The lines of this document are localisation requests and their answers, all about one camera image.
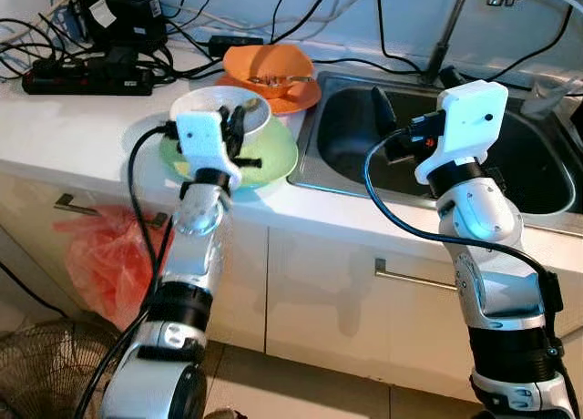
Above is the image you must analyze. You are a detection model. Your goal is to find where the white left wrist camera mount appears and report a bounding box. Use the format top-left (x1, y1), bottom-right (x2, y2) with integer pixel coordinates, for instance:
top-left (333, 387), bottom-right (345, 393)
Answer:
top-left (173, 109), bottom-right (242, 190)

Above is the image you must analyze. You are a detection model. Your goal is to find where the metal cage floor fan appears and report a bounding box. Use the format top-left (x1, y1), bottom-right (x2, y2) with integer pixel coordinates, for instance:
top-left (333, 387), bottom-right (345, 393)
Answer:
top-left (0, 319), bottom-right (119, 419)

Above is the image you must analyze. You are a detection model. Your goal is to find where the bare metal cabinet handle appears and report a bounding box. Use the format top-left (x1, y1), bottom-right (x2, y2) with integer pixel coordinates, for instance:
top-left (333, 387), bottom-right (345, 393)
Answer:
top-left (373, 258), bottom-right (456, 292)

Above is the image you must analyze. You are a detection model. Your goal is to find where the stainless steel sink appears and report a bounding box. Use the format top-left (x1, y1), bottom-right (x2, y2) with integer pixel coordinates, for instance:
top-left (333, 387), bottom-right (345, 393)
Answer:
top-left (287, 71), bottom-right (583, 236)

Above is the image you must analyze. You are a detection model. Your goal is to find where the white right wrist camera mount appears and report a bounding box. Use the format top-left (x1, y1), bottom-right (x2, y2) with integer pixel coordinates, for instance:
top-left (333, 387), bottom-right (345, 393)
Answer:
top-left (414, 80), bottom-right (509, 185)

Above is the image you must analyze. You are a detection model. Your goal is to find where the black power strip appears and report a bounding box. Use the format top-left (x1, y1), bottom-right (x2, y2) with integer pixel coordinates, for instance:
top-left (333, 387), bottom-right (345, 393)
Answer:
top-left (23, 59), bottom-right (154, 97)

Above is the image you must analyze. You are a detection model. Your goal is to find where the orange plate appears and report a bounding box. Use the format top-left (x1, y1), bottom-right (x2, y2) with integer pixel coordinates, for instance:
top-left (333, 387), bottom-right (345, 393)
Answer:
top-left (214, 71), bottom-right (322, 117)

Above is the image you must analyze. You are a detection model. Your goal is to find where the red plastic bag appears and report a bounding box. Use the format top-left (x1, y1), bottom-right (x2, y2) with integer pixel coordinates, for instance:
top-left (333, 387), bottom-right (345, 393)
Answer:
top-left (53, 205), bottom-right (174, 331)

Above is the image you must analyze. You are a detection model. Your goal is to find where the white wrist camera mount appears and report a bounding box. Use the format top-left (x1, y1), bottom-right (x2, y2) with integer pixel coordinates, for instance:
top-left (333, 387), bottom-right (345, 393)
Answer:
top-left (173, 109), bottom-right (242, 190)
top-left (414, 80), bottom-right (509, 185)

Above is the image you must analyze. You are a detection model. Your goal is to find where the small black power brick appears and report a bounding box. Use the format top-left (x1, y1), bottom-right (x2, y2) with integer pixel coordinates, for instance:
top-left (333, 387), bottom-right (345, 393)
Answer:
top-left (208, 35), bottom-right (265, 58)

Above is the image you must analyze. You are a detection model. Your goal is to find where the metal fork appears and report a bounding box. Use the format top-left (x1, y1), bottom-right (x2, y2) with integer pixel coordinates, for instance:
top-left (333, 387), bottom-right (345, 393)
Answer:
top-left (248, 73), bottom-right (315, 86)

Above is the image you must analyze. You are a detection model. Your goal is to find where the white ceramic bowl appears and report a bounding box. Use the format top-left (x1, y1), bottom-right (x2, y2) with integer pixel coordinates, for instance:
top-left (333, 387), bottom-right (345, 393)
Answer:
top-left (171, 85), bottom-right (272, 142)

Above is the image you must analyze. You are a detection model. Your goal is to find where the white cabinet door with bag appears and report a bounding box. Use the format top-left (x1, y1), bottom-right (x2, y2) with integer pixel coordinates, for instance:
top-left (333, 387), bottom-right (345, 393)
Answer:
top-left (0, 173), bottom-right (270, 352)

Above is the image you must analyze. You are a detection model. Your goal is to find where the green plate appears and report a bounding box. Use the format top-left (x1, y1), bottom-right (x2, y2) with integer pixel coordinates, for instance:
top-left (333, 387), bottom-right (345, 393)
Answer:
top-left (159, 118), bottom-right (299, 188)

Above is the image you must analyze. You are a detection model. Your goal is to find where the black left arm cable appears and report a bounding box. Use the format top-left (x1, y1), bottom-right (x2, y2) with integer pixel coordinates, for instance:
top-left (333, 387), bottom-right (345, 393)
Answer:
top-left (73, 120), bottom-right (179, 419)

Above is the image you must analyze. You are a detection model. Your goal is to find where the orange bowl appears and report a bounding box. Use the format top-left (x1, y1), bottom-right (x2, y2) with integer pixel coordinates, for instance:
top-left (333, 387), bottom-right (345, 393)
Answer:
top-left (223, 44), bottom-right (317, 98)

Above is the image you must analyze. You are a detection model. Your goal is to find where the large black power adapter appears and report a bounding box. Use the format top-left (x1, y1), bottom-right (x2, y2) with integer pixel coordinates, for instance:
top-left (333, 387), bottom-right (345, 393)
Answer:
top-left (68, 0), bottom-right (169, 51)

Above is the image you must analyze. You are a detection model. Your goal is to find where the cabinet handle holding bag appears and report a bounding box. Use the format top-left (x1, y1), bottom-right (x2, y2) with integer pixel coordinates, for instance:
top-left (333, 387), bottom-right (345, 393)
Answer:
top-left (53, 193), bottom-right (169, 227)

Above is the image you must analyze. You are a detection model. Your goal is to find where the dark metal faucet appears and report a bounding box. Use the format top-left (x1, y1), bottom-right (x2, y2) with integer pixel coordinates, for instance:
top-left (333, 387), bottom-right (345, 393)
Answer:
top-left (421, 0), bottom-right (529, 85)

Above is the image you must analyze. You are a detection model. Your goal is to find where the clear drinking glass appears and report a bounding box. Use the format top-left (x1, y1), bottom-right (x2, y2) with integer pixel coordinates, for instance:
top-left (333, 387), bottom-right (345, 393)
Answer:
top-left (524, 73), bottom-right (575, 119)

